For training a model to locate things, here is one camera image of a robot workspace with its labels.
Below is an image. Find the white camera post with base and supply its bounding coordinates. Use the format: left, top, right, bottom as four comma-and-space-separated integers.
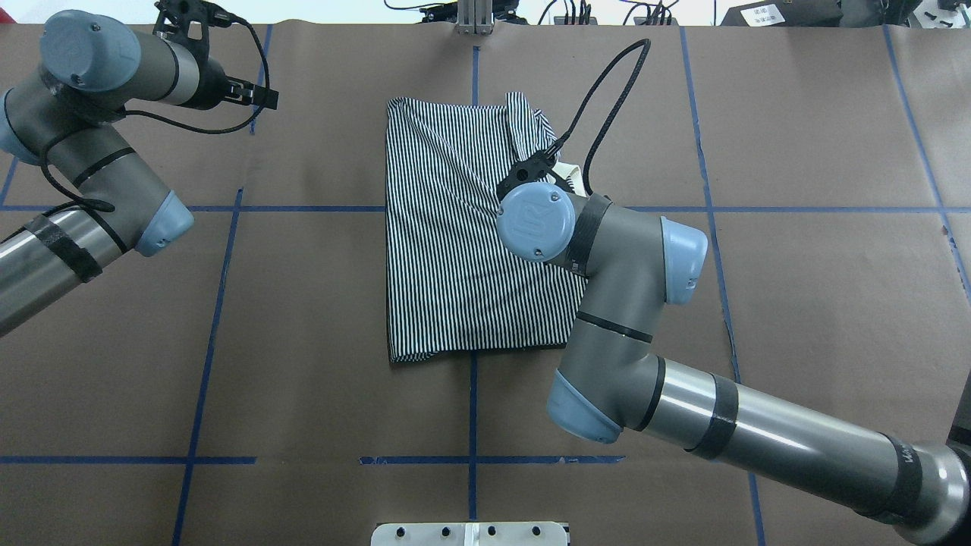
370, 521, 571, 545

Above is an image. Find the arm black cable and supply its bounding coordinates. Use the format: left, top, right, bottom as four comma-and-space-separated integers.
38, 15, 271, 213
552, 38, 652, 199

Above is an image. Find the blue white striped polo shirt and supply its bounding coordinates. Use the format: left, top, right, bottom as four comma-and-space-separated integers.
385, 91, 585, 362

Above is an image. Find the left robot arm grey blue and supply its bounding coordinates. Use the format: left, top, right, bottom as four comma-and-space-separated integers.
1, 1, 280, 334

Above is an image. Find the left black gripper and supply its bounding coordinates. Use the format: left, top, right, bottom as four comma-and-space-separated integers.
222, 79, 280, 110

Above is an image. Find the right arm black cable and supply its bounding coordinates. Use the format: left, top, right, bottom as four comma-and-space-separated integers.
552, 38, 652, 199

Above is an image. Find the aluminium frame post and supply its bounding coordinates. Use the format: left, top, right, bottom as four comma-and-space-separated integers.
455, 0, 495, 36

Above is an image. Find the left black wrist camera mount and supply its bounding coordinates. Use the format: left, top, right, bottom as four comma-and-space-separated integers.
152, 1, 249, 58

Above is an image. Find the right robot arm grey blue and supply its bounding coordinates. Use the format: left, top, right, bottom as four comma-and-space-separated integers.
497, 183, 969, 545

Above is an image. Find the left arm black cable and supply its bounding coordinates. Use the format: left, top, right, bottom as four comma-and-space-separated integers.
38, 15, 271, 213

